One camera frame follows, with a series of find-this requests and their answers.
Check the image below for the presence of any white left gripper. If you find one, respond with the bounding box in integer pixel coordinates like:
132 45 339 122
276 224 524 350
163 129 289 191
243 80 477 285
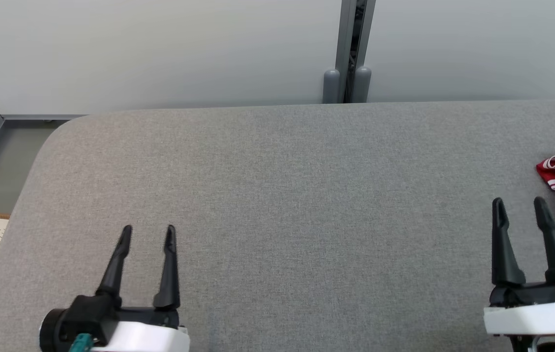
89 225 191 352

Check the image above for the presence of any grey cylindrical post foot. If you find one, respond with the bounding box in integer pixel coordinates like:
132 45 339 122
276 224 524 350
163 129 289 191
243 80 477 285
352 66 372 103
323 68 340 104

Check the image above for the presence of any grey partition post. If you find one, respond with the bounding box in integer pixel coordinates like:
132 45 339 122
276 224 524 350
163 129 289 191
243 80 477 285
334 0 377 103

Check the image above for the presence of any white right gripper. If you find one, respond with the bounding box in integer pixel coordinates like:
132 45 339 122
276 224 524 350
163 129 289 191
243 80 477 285
484 197 555 335

